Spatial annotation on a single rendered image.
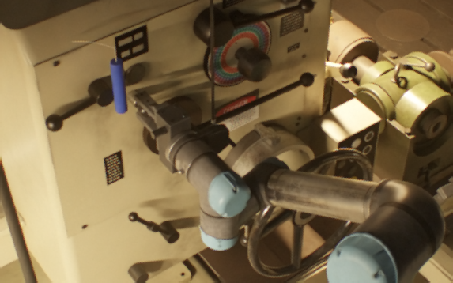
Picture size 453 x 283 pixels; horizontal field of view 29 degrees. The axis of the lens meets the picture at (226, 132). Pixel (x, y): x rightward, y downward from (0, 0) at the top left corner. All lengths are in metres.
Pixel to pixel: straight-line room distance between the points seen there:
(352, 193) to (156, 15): 0.53
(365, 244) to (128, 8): 0.68
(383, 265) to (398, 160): 1.18
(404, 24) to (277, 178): 1.64
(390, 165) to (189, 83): 0.86
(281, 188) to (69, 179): 0.47
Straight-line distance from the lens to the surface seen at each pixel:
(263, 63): 1.84
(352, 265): 1.35
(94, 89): 1.70
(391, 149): 2.50
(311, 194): 1.59
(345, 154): 1.98
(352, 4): 3.29
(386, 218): 1.39
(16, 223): 1.45
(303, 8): 1.90
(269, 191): 1.67
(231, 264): 2.85
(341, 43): 2.61
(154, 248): 2.18
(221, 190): 1.55
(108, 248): 2.07
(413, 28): 3.20
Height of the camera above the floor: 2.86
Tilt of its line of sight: 43 degrees down
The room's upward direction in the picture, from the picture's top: straight up
